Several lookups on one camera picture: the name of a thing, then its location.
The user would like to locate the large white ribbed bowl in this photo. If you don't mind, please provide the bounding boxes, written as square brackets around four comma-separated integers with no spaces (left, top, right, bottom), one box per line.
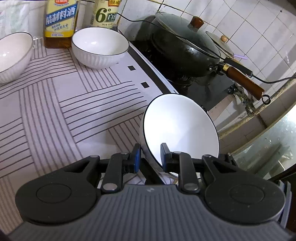
[139,93,220,174]

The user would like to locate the small white ribbed bowl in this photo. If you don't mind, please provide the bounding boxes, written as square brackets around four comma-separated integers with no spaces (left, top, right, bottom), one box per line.
[71,27,130,69]

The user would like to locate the black gas stove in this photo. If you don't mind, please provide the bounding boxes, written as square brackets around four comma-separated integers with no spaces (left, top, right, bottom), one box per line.
[131,38,234,110]

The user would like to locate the striped table mat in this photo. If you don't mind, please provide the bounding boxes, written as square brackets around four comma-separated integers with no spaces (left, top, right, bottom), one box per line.
[1,39,175,233]

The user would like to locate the black wok with lid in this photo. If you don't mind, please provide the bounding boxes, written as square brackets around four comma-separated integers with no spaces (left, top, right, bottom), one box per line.
[134,12,265,100]

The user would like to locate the white vinegar bottle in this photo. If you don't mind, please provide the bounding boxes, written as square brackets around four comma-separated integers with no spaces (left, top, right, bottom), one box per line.
[90,0,121,29]

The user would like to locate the yellow-label cooking wine bottle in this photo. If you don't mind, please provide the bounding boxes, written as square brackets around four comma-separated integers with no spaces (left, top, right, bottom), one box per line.
[44,0,80,49]

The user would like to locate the white plastic bag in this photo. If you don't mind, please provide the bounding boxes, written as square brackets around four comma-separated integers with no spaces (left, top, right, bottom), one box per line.
[0,1,30,38]

